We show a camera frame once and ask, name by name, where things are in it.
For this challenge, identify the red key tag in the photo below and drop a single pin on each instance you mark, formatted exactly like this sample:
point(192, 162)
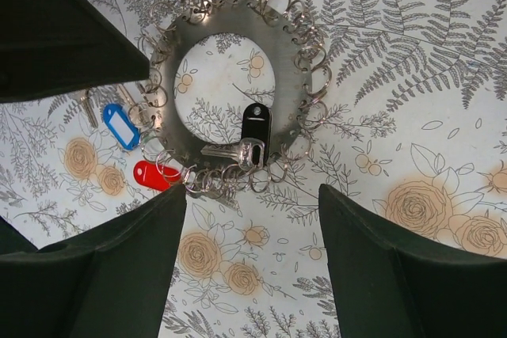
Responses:
point(159, 178)

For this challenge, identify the blue key tag with label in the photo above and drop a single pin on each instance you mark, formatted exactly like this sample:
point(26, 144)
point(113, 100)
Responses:
point(122, 128)

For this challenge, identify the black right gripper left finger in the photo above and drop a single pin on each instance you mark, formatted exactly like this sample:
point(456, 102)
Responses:
point(109, 281)

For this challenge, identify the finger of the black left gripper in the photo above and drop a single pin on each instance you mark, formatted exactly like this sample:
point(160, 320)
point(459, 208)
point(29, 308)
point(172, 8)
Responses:
point(50, 47)

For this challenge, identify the silver key with black tag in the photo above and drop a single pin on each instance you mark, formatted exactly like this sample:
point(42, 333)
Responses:
point(248, 153)

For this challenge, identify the silver key near blue tag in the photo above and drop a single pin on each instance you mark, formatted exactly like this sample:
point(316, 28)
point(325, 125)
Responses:
point(83, 98)

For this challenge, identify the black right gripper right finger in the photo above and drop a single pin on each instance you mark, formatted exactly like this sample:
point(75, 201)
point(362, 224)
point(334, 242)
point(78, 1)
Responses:
point(390, 282)

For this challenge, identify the floral patterned table mat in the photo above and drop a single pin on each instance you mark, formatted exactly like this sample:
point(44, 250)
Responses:
point(413, 127)

